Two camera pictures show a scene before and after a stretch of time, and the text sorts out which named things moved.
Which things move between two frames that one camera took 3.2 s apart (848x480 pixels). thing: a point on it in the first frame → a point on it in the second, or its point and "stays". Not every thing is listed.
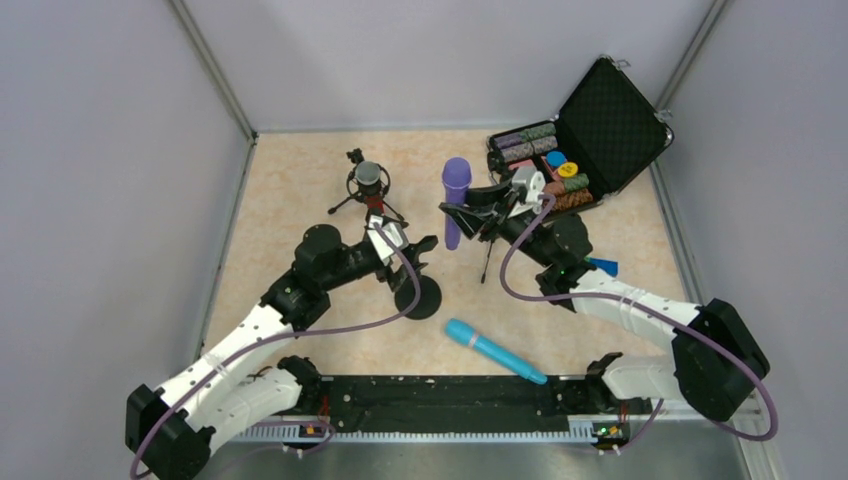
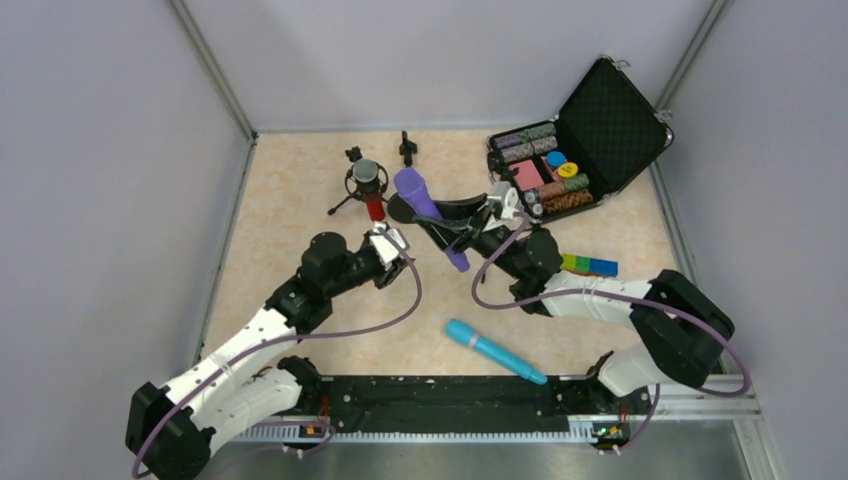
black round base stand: x=430 y=297 → x=396 y=208
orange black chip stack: x=564 y=201 stays
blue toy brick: x=609 y=267 stays
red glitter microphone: x=368 y=178 stays
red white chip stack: x=554 y=187 stays
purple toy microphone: x=456 y=176 → x=425 y=204
